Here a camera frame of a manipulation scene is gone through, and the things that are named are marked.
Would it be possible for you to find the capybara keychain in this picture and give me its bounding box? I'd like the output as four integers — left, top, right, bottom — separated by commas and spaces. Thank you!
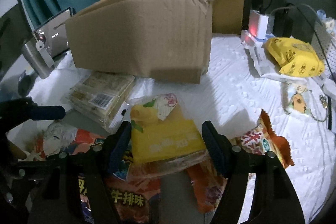
286, 83, 311, 115

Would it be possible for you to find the white perforated basket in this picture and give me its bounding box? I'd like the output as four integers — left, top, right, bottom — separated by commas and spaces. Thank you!
311, 22, 335, 77

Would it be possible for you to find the white power adapter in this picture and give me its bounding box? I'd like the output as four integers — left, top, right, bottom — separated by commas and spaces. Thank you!
248, 10, 269, 39

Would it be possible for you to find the orange anime snack bag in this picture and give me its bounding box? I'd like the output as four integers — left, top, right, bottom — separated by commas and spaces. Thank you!
34, 121, 161, 224

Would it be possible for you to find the brown cardboard box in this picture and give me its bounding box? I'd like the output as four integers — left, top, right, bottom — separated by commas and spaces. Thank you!
65, 0, 291, 84

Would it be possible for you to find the black charger block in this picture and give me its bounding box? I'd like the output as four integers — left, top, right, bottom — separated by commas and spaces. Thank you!
272, 6, 316, 43

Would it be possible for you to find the yellow cake snack pack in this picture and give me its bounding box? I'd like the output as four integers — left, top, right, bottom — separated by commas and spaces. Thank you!
128, 93, 208, 178

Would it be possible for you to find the orange rice cracker bag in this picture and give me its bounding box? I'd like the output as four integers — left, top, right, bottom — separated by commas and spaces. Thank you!
187, 110, 294, 213

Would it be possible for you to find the clear plastic pastry box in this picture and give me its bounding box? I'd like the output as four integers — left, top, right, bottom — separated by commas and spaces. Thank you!
63, 72, 135, 134

